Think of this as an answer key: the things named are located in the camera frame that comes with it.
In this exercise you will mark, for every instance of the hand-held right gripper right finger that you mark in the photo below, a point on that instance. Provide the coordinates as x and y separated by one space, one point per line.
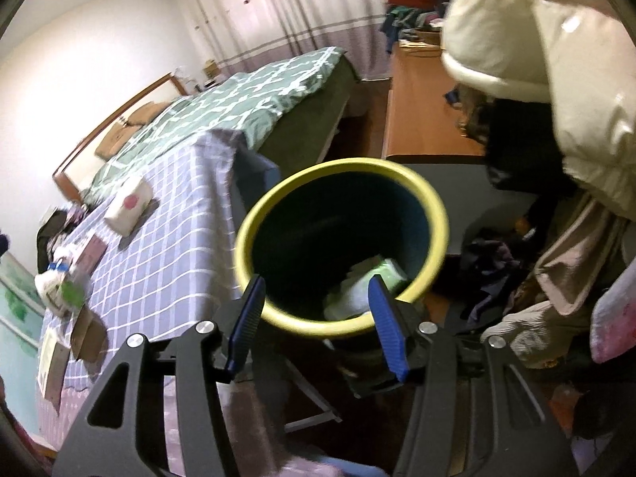
387 328

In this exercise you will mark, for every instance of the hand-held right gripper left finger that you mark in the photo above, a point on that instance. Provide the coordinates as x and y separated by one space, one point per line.
248 318

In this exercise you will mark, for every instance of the white and green packet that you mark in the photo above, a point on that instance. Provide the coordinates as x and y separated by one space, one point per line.
355 285

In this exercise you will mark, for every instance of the yellow-rimmed dark blue trash bin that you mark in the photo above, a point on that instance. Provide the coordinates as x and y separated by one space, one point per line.
323 218

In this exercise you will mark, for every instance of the white tissue pack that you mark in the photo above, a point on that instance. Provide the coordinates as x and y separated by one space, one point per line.
128 206

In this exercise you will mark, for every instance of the purple checked tablecloth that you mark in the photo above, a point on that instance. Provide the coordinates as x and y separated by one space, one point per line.
174 238

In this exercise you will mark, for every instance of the dark crumpled clothes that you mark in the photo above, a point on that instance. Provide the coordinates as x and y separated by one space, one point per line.
492 268

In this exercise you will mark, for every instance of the grey cabinet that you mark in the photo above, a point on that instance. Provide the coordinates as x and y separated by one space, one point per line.
472 194

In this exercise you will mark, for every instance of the brown cardboard box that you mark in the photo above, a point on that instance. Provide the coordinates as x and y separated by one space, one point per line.
89 333

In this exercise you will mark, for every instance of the clear plastic bag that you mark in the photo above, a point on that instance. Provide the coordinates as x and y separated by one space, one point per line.
52 283

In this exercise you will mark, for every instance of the dark green bed base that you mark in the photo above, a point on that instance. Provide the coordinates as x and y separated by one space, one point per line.
308 114

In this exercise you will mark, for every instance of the dark clothing pile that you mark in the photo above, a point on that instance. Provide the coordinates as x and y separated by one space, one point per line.
54 231

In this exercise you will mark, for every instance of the wooden desk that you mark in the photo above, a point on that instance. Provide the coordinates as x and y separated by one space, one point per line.
422 109

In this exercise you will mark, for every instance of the black bag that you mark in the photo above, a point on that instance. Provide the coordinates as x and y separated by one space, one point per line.
521 149

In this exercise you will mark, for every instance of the brown pillow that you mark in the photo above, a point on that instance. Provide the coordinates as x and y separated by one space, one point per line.
114 139
146 112

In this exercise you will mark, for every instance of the bed with green duvet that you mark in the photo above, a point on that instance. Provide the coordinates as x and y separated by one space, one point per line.
238 94

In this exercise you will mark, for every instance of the pink floral bag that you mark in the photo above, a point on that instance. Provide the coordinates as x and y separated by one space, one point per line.
616 318

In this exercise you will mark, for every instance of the wooden bed headboard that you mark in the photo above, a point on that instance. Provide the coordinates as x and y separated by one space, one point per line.
119 104

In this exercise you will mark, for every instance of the small cardboard box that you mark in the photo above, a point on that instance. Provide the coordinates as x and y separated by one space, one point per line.
211 68

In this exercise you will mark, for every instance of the cream puffer jacket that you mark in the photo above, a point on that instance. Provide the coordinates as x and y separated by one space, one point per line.
571 84

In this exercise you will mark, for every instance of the pile of mixed clothes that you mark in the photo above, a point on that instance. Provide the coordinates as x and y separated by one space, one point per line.
405 22

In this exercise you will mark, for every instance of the beige and purple curtain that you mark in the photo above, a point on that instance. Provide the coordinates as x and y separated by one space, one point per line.
298 10

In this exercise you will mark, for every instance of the green wall picture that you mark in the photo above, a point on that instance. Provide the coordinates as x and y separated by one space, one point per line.
15 298

